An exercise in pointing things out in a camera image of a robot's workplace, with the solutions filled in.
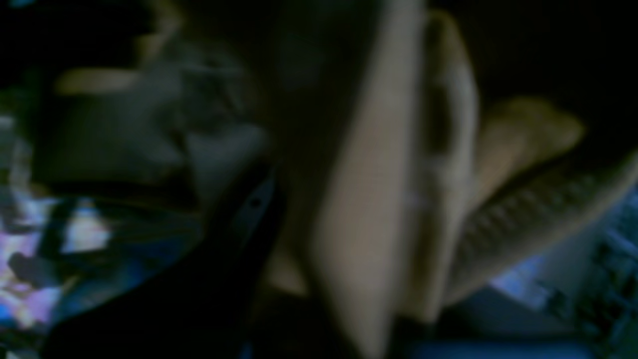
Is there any patterned tile tablecloth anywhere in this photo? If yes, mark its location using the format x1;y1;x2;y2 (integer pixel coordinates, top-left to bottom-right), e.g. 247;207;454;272
1;112;201;340

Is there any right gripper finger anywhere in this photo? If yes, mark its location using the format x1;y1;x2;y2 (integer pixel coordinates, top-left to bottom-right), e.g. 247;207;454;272
39;166;285;359

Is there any brown t-shirt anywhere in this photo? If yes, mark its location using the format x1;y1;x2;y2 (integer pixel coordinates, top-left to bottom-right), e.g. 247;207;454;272
50;0;638;359

